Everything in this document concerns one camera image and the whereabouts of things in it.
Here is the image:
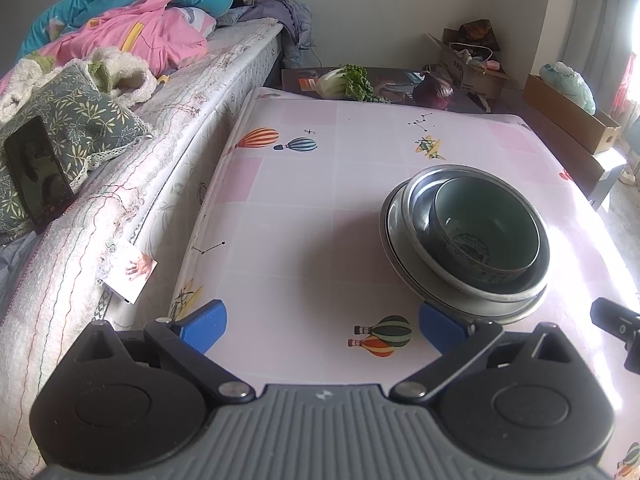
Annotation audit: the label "red onion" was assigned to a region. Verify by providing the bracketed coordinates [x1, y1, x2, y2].
[412, 71, 455, 111]

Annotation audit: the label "pale green plastic bag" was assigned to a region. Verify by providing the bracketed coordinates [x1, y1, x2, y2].
[539, 61, 597, 116]

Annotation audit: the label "large brown cardboard box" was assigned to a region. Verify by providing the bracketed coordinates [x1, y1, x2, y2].
[500, 95, 628, 211]

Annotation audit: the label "small stainless steel bowl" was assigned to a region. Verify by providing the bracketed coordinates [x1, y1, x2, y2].
[404, 165, 551, 303]

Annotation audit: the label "large stainless steel plate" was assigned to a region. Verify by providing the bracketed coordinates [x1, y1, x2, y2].
[381, 182, 549, 313]

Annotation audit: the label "open cardboard box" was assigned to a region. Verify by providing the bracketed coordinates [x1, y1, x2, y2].
[427, 32, 521, 101]

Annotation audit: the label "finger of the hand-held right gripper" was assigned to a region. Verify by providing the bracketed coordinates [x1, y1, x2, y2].
[590, 297, 640, 368]

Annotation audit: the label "grey bedsheet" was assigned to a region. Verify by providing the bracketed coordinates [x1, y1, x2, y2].
[0, 232, 38, 311]

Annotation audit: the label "green leaf print pillow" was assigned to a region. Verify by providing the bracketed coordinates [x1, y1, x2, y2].
[0, 62, 153, 233]

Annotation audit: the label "grey purple clothes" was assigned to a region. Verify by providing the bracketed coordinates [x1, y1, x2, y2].
[215, 0, 313, 68]

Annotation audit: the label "pink patterned tablecloth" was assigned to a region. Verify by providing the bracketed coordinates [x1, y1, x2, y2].
[167, 87, 640, 480]

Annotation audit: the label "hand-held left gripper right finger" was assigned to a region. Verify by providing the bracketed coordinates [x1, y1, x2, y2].
[390, 302, 576, 406]

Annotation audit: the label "green ceramic bowl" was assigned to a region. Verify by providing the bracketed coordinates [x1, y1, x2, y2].
[429, 177, 542, 273]

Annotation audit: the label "white fleece cloth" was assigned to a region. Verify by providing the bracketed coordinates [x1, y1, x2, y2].
[0, 47, 157, 121]

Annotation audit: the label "black smartphone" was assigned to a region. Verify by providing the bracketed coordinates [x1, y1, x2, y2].
[2, 116, 76, 235]

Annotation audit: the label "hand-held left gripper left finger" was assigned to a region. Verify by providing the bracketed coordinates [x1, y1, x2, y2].
[75, 299, 256, 406]

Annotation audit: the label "white cable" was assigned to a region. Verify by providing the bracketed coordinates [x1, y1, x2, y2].
[448, 42, 496, 63]

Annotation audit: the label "white printed card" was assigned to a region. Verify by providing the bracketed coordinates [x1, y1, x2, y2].
[100, 242, 160, 306]

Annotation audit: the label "pink floral cloth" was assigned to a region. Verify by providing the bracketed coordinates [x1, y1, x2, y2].
[619, 55, 640, 111]

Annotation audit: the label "dark printed packet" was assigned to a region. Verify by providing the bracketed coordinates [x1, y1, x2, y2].
[457, 19, 502, 53]

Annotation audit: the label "napa cabbage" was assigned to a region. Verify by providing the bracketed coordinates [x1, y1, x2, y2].
[316, 64, 388, 103]

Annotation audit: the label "pink blanket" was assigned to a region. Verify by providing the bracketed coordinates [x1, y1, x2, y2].
[37, 0, 211, 73]

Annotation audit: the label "long cardboard box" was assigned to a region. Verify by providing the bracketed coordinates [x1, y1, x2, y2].
[522, 74, 622, 155]

